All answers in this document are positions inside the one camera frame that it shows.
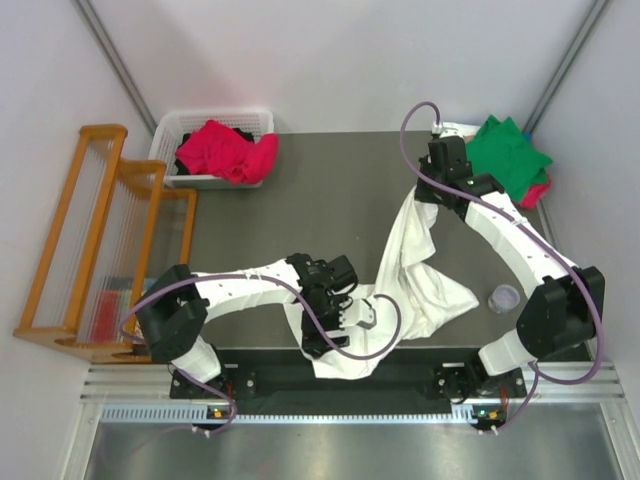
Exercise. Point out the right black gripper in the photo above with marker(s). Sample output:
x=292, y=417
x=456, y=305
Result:
x=422, y=194

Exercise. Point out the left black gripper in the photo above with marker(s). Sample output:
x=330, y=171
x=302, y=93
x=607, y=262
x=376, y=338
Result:
x=324, y=341

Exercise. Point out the white t-shirt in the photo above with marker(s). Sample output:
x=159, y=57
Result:
x=469, y=131
x=412, y=299

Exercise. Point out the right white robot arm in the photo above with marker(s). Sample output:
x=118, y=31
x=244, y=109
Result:
x=564, y=303

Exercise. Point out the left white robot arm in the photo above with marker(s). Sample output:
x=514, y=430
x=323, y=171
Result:
x=172, y=313

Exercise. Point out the folded white t-shirt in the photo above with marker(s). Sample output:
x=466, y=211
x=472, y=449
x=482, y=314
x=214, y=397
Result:
x=469, y=131

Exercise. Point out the folded green t-shirt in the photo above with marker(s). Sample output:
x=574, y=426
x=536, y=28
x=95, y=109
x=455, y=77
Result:
x=500, y=149

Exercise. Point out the folded pink t-shirt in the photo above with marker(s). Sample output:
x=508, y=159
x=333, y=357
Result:
x=535, y=193

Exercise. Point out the clear plastic cup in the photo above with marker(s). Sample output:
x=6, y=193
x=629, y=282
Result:
x=504, y=299

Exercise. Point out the pink t-shirt in basket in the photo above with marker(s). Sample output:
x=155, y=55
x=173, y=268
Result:
x=258, y=160

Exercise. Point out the wooden rack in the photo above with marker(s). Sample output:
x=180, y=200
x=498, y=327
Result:
x=115, y=230

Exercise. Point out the white plastic laundry basket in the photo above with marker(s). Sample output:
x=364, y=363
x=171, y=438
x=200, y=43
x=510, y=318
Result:
x=174, y=125

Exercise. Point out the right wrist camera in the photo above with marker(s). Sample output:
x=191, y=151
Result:
x=445, y=130

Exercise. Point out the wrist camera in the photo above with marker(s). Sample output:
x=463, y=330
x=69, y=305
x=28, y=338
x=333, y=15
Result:
x=359, y=313
x=445, y=130

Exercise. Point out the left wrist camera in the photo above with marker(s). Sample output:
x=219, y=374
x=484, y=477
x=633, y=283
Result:
x=359, y=313

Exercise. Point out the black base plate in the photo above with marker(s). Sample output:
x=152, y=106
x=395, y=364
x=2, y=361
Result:
x=410, y=380

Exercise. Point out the white slotted cable duct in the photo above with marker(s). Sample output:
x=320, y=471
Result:
x=213, y=415

